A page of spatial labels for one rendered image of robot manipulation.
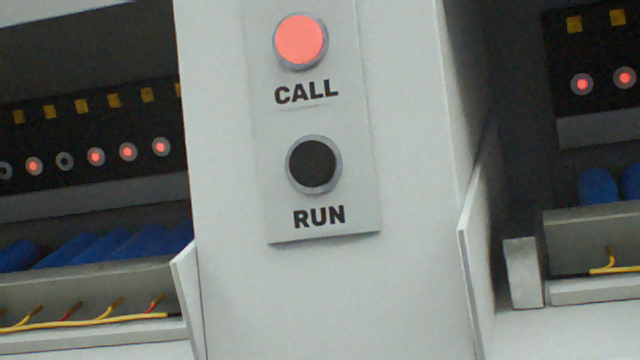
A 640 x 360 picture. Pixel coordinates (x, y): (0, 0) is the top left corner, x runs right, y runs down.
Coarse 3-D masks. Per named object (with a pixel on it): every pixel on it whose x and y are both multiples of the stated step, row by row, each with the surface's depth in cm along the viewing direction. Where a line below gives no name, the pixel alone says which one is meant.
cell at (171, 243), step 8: (184, 224) 48; (192, 224) 48; (168, 232) 47; (176, 232) 47; (184, 232) 47; (192, 232) 48; (160, 240) 46; (168, 240) 46; (176, 240) 46; (184, 240) 46; (152, 248) 45; (160, 248) 45; (168, 248) 45; (176, 248) 45; (144, 256) 44
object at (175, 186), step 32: (32, 192) 54; (64, 192) 53; (96, 192) 53; (128, 192) 52; (160, 192) 52; (0, 224) 55; (192, 256) 32; (192, 288) 32; (160, 320) 41; (192, 320) 32; (64, 352) 39; (96, 352) 38; (128, 352) 38; (160, 352) 37; (192, 352) 32
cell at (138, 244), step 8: (152, 224) 49; (144, 232) 48; (152, 232) 48; (160, 232) 49; (128, 240) 47; (136, 240) 47; (144, 240) 47; (152, 240) 48; (120, 248) 46; (128, 248) 46; (136, 248) 46; (144, 248) 47; (112, 256) 45; (120, 256) 45; (128, 256) 45; (136, 256) 46
